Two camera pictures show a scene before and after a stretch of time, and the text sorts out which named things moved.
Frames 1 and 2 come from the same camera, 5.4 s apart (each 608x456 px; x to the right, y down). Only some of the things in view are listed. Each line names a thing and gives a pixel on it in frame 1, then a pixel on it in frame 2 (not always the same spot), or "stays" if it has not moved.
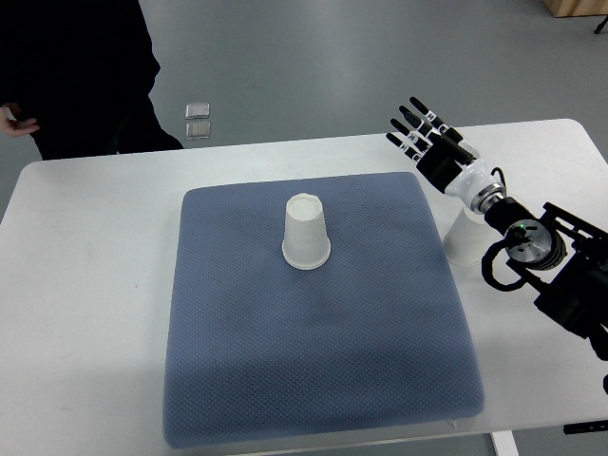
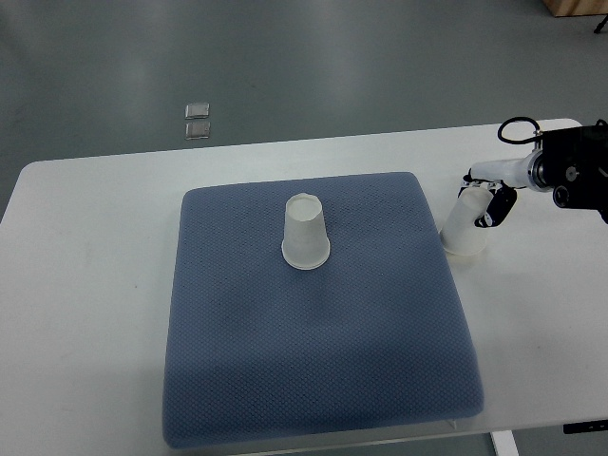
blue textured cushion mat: [376, 340] stays
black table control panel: [586, 427] stays
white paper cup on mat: [306, 242] stays
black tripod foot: [600, 27] stays
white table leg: [504, 443] stays
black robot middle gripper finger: [417, 123] to [468, 181]
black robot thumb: [457, 151] to [501, 204]
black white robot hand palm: [454, 180] to [513, 172]
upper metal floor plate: [197, 110] stays
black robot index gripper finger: [429, 115] to [495, 184]
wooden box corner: [577, 8] stays
